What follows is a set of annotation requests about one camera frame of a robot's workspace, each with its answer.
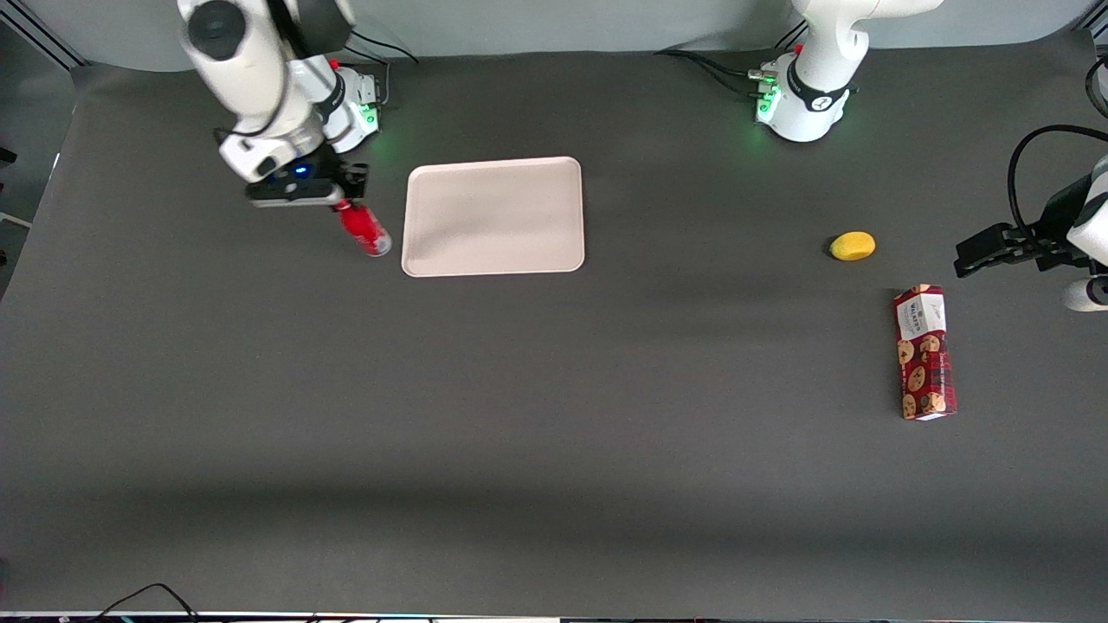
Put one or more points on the grey aluminium frame bar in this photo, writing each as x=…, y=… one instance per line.
x=39, y=33

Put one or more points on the red tartan cookie box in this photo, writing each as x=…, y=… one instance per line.
x=924, y=363

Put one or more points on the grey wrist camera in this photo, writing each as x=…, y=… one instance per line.
x=1084, y=294
x=286, y=197

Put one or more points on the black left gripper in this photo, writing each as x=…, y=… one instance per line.
x=1058, y=216

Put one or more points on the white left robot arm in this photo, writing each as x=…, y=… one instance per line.
x=814, y=104

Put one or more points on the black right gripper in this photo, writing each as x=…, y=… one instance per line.
x=331, y=172

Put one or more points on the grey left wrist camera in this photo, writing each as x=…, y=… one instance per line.
x=1084, y=294

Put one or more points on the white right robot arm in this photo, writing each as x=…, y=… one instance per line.
x=242, y=78

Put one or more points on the red coke bottle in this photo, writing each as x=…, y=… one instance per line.
x=368, y=232

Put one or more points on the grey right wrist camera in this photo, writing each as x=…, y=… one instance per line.
x=286, y=197

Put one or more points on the pale pink rectangular tray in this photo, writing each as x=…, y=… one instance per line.
x=493, y=216

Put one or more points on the yellow lemon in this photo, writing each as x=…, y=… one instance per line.
x=853, y=246

